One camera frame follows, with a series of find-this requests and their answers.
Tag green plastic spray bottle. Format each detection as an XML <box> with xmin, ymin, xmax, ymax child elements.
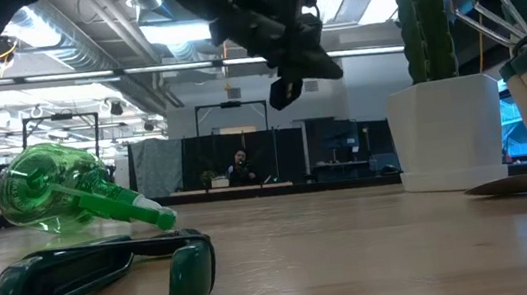
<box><xmin>0</xmin><ymin>127</ymin><xmax>180</xmax><ymax>251</ymax></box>

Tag black partition panels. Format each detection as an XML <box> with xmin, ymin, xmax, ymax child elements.
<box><xmin>176</xmin><ymin>122</ymin><xmax>309</xmax><ymax>195</ymax></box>

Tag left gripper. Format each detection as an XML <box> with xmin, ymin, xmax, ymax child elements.
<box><xmin>207</xmin><ymin>0</ymin><xmax>348</xmax><ymax>118</ymax></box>

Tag fluorescent ceiling light tube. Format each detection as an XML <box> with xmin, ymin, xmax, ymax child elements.
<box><xmin>122</xmin><ymin>56</ymin><xmax>214</xmax><ymax>79</ymax></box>
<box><xmin>221</xmin><ymin>53</ymin><xmax>268</xmax><ymax>68</ymax></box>
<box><xmin>326</xmin><ymin>41</ymin><xmax>407</xmax><ymax>61</ymax></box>
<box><xmin>22</xmin><ymin>65</ymin><xmax>115</xmax><ymax>86</ymax></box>

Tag white faceted plant pot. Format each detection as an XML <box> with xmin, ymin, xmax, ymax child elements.
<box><xmin>381</xmin><ymin>69</ymin><xmax>514</xmax><ymax>201</ymax></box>

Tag small white box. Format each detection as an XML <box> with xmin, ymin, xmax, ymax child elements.
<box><xmin>210</xmin><ymin>175</ymin><xmax>232</xmax><ymax>190</ymax></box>

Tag large window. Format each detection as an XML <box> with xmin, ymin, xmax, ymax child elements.
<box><xmin>494</xmin><ymin>77</ymin><xmax>527</xmax><ymax>164</ymax></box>

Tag black and yellow cord reel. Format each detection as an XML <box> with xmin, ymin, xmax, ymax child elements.
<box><xmin>0</xmin><ymin>33</ymin><xmax>23</xmax><ymax>63</ymax></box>

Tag green cactus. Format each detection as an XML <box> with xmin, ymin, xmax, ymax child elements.
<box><xmin>395</xmin><ymin>0</ymin><xmax>461</xmax><ymax>86</ymax></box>

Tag small potted plant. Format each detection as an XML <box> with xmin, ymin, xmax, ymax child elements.
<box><xmin>198</xmin><ymin>168</ymin><xmax>219</xmax><ymax>189</ymax></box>

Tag yellow extension cord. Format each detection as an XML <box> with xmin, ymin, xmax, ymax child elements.
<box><xmin>472</xmin><ymin>14</ymin><xmax>490</xmax><ymax>75</ymax></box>

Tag green-handled garden snips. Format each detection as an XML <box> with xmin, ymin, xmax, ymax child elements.
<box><xmin>0</xmin><ymin>222</ymin><xmax>221</xmax><ymax>295</ymax></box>

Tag grey curtain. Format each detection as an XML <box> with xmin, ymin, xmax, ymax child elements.
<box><xmin>128</xmin><ymin>135</ymin><xmax>189</xmax><ymax>201</ymax></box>

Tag person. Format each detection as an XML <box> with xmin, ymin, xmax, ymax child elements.
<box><xmin>224</xmin><ymin>147</ymin><xmax>258</xmax><ymax>188</ymax></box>

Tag black background gantry frame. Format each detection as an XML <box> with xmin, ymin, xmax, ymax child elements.
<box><xmin>192</xmin><ymin>96</ymin><xmax>271</xmax><ymax>140</ymax></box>

